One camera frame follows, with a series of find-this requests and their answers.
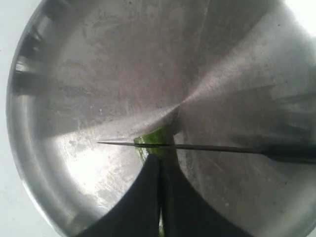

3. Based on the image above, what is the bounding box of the green cucumber with stem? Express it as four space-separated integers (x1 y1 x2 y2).
134 126 179 237

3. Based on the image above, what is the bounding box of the black handled knife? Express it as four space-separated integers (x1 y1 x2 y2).
101 142 316 164

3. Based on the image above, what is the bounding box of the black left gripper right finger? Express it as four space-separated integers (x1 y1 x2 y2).
160 153 247 237

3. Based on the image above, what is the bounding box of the round steel plate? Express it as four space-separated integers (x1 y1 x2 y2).
6 0 316 237

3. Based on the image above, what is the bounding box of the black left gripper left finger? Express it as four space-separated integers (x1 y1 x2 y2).
77 155 160 237

